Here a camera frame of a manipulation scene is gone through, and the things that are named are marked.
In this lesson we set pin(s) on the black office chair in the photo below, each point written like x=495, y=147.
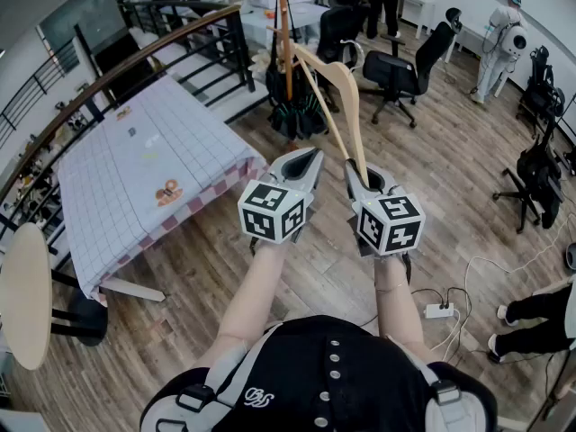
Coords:
x=535, y=173
x=391, y=72
x=337, y=25

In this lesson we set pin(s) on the black gear stand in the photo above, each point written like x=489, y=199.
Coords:
x=540, y=88

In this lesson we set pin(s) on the round wooden side table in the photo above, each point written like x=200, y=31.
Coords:
x=24, y=295

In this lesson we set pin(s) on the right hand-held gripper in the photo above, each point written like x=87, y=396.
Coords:
x=391, y=227

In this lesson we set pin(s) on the black shoulder bag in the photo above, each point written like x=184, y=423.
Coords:
x=279, y=83

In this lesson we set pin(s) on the cream plush toy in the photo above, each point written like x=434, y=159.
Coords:
x=263, y=63

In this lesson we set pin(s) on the person's right forearm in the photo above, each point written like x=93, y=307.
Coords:
x=396, y=313

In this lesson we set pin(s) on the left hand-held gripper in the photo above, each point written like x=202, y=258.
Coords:
x=270, y=214

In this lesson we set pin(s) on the brown wooden coat rack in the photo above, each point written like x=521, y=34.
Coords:
x=283, y=16

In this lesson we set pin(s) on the black railing with wooden handrail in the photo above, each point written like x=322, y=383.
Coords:
x=135, y=56

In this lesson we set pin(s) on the person's left forearm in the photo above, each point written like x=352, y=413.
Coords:
x=252, y=295

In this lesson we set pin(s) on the white desk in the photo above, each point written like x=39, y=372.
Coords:
x=470, y=38
x=416, y=5

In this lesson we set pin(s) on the white power strip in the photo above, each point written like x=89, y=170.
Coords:
x=438, y=311

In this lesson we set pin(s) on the person's black shirt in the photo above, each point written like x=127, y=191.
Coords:
x=328, y=398

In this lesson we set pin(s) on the light wooden hanger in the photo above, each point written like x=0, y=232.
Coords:
x=348, y=79

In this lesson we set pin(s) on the table with grid tablecloth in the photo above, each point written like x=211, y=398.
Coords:
x=148, y=173

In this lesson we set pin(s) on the white table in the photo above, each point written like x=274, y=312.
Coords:
x=306, y=16

